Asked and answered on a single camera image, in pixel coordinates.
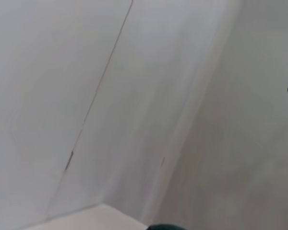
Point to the dark teal insulated lunch bag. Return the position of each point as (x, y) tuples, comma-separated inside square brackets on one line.
[(168, 227)]

